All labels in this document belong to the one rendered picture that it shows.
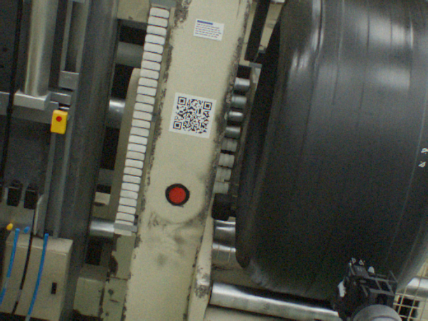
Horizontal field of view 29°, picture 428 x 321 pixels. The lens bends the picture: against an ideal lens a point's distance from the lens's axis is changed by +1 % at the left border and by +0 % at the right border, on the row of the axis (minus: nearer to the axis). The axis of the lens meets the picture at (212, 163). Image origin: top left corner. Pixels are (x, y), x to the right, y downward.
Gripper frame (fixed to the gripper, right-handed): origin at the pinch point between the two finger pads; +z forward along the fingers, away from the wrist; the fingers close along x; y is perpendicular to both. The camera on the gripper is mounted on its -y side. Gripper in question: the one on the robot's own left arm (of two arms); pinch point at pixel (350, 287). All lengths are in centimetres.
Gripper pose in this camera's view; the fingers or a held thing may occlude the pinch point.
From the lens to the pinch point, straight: 145.8
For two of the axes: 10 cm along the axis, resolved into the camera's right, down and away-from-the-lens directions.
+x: -9.8, -1.8, -0.4
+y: 1.9, -9.5, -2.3
